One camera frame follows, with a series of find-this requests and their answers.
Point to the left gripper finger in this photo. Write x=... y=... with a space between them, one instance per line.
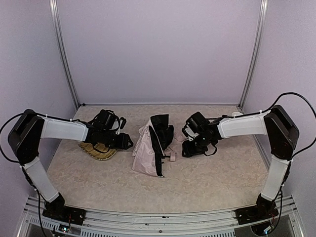
x=126 y=141
x=122 y=123

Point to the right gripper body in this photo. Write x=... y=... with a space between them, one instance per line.
x=188 y=150

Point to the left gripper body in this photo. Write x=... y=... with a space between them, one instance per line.
x=121 y=141

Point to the pink folding umbrella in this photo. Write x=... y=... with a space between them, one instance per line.
x=154 y=145

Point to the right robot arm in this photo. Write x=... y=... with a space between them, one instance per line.
x=282 y=133

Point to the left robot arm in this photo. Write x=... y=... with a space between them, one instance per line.
x=26 y=135

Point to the woven bamboo tray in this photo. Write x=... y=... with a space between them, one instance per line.
x=98 y=151

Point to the light blue mug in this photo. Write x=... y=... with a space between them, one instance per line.
x=235 y=114

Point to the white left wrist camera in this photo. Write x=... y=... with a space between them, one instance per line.
x=117 y=127

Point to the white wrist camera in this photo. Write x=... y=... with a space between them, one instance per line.
x=188 y=133
x=117 y=127

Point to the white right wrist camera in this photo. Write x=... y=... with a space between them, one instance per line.
x=188 y=133

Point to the right aluminium frame post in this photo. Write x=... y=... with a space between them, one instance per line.
x=255 y=52

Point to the aluminium frame post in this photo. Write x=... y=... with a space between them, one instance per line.
x=58 y=31
x=255 y=52

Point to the front aluminium rail base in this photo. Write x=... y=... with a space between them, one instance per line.
x=232 y=222

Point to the left aluminium frame post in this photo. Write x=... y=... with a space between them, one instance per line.
x=58 y=31

